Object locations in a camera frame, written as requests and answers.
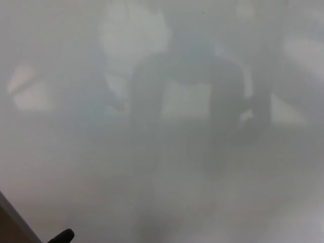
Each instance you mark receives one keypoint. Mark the white whiteboard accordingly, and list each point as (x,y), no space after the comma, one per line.
(192,197)

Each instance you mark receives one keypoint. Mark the grey whiteboard frame edge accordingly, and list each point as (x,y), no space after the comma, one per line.
(17,220)

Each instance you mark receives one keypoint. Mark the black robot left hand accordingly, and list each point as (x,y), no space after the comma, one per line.
(63,236)

